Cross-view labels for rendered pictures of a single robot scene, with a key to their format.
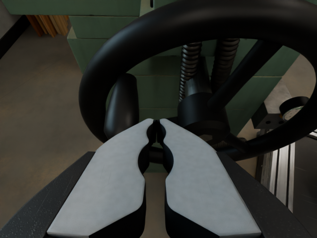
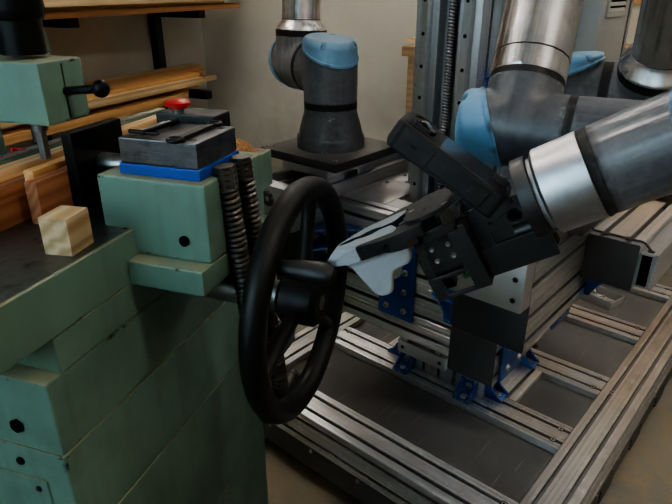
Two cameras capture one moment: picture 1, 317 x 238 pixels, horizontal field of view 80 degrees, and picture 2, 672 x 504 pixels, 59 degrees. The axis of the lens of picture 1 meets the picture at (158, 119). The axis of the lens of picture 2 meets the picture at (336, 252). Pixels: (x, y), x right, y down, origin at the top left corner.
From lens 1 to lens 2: 0.54 m
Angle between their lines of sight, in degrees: 59
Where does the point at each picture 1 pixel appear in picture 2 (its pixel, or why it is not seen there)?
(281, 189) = (362, 431)
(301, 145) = not seen: hidden behind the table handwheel
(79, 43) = (63, 382)
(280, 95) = not seen: hidden behind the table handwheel
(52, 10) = (34, 343)
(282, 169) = (333, 415)
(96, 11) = (85, 308)
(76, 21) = (62, 342)
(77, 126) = not seen: outside the picture
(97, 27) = (87, 333)
